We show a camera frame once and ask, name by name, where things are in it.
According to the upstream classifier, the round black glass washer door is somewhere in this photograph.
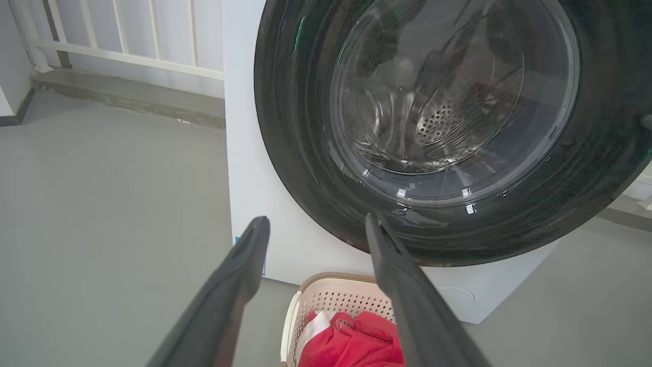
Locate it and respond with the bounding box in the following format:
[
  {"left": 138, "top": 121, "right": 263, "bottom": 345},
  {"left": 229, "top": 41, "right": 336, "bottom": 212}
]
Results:
[{"left": 254, "top": 0, "right": 652, "bottom": 267}]

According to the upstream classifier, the round white drain cover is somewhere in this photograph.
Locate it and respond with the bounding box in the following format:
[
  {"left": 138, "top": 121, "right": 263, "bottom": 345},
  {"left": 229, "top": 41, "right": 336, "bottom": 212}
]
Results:
[{"left": 438, "top": 286, "right": 476, "bottom": 311}]

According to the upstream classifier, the red and white garment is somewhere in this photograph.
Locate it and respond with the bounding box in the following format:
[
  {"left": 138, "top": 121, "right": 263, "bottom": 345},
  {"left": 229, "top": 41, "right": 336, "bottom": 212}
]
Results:
[{"left": 296, "top": 311, "right": 405, "bottom": 367}]

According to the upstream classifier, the cream perforated laundry basket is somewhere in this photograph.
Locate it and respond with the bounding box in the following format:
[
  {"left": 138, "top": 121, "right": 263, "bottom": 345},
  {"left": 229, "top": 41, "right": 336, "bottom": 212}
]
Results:
[{"left": 280, "top": 272, "right": 408, "bottom": 367}]

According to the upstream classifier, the white slatted railing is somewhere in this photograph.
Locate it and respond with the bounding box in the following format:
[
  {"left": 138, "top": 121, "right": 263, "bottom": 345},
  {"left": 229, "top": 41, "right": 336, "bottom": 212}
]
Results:
[{"left": 9, "top": 0, "right": 225, "bottom": 82}]

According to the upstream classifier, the perforated steel washer drum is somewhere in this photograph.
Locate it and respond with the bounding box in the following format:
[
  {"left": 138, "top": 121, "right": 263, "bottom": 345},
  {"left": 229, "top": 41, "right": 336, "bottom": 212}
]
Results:
[{"left": 336, "top": 10, "right": 576, "bottom": 174}]

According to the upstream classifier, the white front-load washing machine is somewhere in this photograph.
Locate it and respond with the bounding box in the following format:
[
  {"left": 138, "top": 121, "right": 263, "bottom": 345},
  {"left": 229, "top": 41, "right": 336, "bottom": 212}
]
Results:
[{"left": 222, "top": 0, "right": 652, "bottom": 325}]

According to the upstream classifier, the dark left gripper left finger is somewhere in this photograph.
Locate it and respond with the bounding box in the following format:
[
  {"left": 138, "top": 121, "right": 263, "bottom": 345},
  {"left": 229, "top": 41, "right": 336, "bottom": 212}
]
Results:
[{"left": 145, "top": 216, "right": 270, "bottom": 367}]

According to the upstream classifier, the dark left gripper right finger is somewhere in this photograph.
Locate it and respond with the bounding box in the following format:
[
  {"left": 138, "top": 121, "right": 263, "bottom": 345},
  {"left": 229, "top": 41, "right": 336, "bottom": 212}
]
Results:
[{"left": 365, "top": 213, "right": 492, "bottom": 367}]

